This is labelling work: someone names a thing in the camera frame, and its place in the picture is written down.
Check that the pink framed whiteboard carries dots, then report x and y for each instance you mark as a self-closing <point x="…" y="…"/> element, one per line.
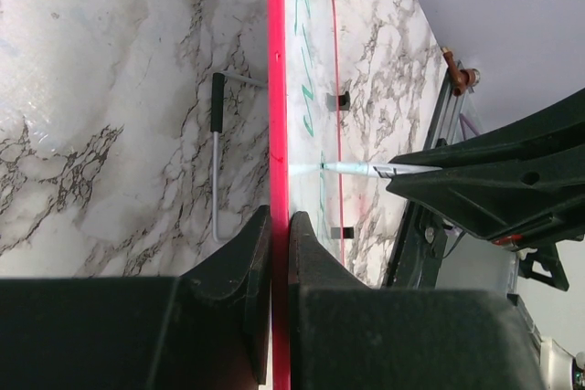
<point x="303" y="134"/>

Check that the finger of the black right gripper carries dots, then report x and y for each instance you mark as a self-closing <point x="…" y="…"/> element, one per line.
<point x="540" y="200"/>
<point x="555" y="129"/>

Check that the aluminium table edge rail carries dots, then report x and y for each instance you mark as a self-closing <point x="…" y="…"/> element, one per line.
<point x="421" y="244"/>

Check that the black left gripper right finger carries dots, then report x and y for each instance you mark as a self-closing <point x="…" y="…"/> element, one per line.
<point x="345" y="335"/>

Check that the brown cable connector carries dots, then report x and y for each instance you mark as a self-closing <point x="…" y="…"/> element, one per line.
<point x="462" y="79"/>

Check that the black whiteboard clip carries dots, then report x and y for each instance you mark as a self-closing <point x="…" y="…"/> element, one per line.
<point x="339" y="102"/>
<point x="342" y="233"/>

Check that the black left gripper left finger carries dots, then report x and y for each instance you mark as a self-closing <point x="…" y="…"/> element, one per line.
<point x="205" y="329"/>

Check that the white marker pen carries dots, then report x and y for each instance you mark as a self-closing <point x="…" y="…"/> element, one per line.
<point x="377" y="170"/>

